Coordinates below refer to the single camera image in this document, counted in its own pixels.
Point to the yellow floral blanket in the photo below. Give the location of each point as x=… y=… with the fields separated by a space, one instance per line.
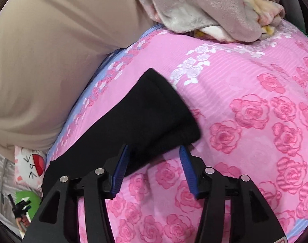
x=266 y=7

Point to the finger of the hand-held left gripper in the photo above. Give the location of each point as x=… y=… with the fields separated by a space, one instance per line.
x=21 y=203

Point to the grey plush blanket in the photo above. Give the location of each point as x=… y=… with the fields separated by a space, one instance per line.
x=194 y=5

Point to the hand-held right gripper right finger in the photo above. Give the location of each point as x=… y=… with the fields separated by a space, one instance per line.
x=189 y=172

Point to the green object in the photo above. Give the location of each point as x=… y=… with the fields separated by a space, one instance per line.
x=30 y=198

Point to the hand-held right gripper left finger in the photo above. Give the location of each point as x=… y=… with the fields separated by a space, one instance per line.
x=119 y=168

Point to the person's left hand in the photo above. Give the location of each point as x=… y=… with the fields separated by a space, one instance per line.
x=23 y=224

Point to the grey striped cloth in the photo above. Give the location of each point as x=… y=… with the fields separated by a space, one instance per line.
x=2 y=182

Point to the pink floral bed sheet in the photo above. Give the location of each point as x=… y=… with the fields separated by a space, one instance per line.
x=245 y=131

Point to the beige pillow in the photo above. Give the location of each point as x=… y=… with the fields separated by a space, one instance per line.
x=55 y=55

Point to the dark grey cloth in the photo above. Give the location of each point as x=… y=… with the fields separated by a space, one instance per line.
x=294 y=7

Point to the red object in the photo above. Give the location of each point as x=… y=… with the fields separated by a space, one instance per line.
x=30 y=167

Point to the black pants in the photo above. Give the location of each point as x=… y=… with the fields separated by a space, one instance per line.
x=143 y=111

